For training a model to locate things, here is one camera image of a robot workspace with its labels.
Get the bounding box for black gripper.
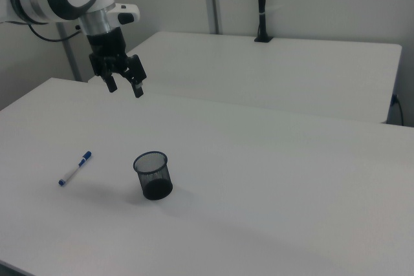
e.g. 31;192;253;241
86;28;147;99

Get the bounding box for blue capped white marker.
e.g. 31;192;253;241
58;151;93;187

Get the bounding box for black mesh pen cup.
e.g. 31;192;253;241
133;151;174;202

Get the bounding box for white side table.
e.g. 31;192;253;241
87;31;403;125

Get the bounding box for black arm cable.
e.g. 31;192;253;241
27;21;82;43

